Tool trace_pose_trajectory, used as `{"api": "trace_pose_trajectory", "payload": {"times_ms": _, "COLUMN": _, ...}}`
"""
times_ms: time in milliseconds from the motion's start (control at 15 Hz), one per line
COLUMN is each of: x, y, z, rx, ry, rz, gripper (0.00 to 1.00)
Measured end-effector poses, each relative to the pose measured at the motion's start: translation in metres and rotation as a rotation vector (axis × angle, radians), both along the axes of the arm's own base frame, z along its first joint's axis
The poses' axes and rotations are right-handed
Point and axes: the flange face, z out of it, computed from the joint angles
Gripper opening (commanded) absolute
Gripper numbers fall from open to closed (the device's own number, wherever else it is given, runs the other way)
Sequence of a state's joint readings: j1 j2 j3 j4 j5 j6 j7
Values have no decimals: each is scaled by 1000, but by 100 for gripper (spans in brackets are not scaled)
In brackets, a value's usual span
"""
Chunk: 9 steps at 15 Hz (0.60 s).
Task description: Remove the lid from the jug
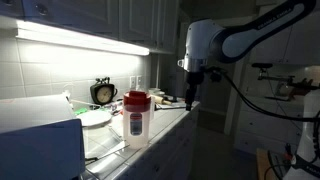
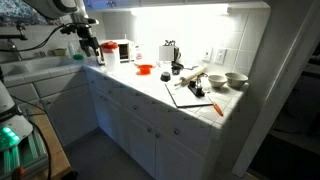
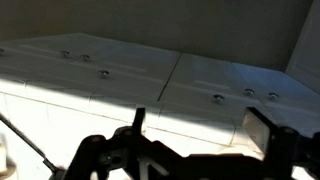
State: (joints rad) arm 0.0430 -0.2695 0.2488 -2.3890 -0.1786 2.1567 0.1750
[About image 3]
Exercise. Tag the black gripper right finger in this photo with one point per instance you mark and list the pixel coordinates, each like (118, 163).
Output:
(258, 130)

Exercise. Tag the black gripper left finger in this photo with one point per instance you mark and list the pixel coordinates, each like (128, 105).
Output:
(139, 120)

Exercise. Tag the round metal cabinet knob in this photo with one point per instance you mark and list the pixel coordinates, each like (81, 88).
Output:
(273, 96)
(218, 98)
(249, 91)
(85, 57)
(104, 73)
(65, 53)

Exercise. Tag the white wall cabinet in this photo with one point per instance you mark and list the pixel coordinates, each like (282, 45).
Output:
(133, 66)

